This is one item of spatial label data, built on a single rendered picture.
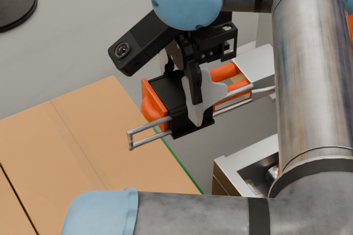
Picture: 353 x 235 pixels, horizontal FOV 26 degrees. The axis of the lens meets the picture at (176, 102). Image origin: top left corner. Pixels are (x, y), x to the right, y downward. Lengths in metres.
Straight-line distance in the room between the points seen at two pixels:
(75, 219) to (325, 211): 0.17
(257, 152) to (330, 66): 1.28
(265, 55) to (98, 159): 0.91
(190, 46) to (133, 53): 0.08
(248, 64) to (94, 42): 1.98
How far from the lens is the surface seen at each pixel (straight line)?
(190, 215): 0.51
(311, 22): 0.71
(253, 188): 1.92
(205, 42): 1.00
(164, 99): 1.08
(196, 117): 1.06
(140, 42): 0.98
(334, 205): 0.53
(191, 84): 1.01
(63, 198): 1.92
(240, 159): 1.91
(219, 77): 1.14
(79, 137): 2.04
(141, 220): 0.50
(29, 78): 2.98
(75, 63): 3.01
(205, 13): 0.80
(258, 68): 1.14
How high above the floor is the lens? 2.09
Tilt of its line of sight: 47 degrees down
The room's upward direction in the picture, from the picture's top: straight up
